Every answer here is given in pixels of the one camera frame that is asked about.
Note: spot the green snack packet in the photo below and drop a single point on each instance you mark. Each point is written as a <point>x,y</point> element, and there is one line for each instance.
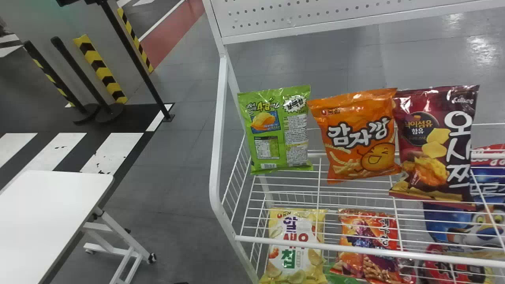
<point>276,130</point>

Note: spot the yellow snack packet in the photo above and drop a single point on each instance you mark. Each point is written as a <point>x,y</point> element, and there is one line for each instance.
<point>296,240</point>

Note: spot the orange purple snack packet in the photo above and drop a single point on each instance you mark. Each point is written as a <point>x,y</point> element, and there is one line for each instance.
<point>369,236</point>

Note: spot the maroon snack packet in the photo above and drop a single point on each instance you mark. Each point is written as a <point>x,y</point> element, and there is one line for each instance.
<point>438,150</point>

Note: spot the white side table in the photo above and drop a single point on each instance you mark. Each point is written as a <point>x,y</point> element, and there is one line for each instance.
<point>43,213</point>

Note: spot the blue cereal bag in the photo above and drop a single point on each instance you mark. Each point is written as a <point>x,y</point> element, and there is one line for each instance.
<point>487,185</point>

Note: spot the red snack packet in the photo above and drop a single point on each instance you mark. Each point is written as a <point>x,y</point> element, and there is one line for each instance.
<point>453,272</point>

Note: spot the wide yellow black striped post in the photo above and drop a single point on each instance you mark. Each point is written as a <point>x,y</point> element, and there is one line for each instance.
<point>100,69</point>
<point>136,41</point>

